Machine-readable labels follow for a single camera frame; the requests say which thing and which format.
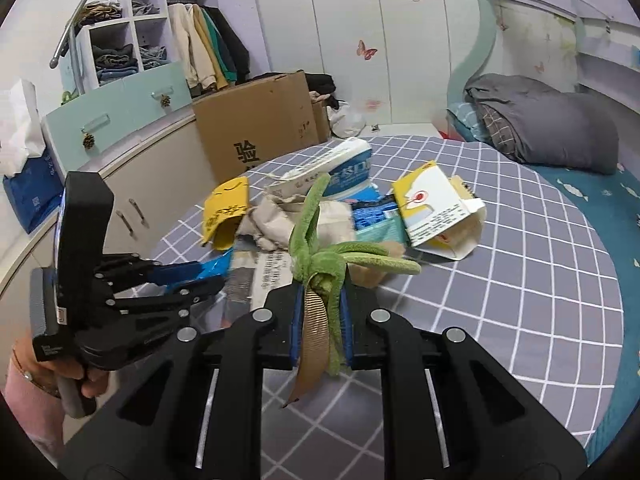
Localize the teal packet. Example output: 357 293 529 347
354 210 412 247

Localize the white wardrobe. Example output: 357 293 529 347
247 0 481 128

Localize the green plush toy with ribbon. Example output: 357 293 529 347
281 172 423 408

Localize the beige cloth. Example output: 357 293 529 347
235 194 357 252

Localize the white cubby shelf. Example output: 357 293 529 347
60 0 217 95

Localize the curved metal rail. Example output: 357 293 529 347
50 0 163 68

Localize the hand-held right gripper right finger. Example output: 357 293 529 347
340 285 588 480

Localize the teal drawer unit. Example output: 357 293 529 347
41 61 193 168

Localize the printed paper packet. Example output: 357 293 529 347
222 249 301 313

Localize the yellow white carton box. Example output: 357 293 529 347
391 160 487 261

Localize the white blue toothpaste box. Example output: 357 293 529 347
264 137 373 202

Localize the teal bunk bed frame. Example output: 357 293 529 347
447 0 640 106

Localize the grey quilt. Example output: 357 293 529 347
464 73 621 176

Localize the blue checked blanket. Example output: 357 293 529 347
446 101 501 147

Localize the bracelet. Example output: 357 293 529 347
11 347 61 398

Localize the teal fish print sheet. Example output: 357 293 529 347
525 160 640 466

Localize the cream hanging jacket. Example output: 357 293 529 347
167 2 217 98

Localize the brown cardboard box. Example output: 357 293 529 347
192 70 331 186

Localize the dark blue foil packet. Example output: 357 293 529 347
350 194 401 228

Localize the light blue wrapper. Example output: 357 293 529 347
199 252 233 282

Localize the person's left hand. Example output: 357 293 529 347
47 357 109 402

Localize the green hanging garment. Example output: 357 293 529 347
200 6 237 83

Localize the white plastic bag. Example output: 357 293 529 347
330 102 368 140

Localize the black hanging jacket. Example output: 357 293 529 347
216 7 251 83

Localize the black clothes pile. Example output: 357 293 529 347
302 72 341 110

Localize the blue tissue pack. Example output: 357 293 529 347
0 77 65 235

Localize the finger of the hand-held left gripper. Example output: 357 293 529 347
95 252 206 292
75 276 227 368

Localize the yellow packet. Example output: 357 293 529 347
201 176 251 252

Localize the person's left forearm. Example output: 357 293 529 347
2 335 67 456

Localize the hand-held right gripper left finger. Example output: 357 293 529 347
60 287 307 480

